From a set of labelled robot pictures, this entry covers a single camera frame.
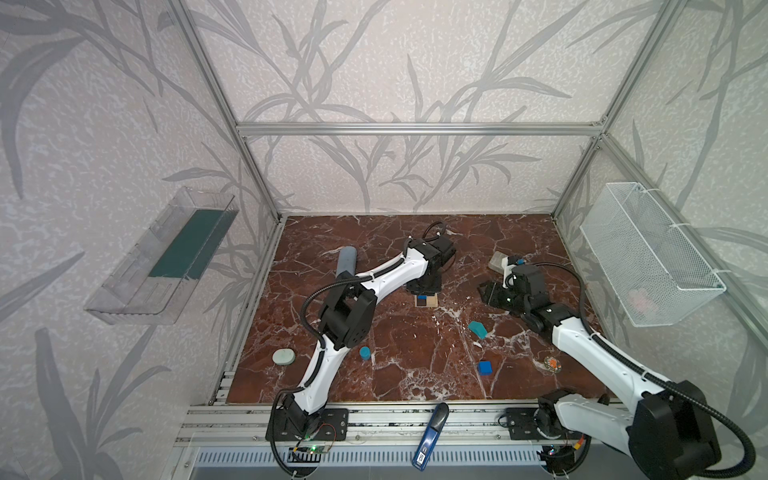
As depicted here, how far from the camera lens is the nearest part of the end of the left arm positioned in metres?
0.70

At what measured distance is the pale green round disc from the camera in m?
0.84

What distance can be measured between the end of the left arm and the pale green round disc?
0.39 meters
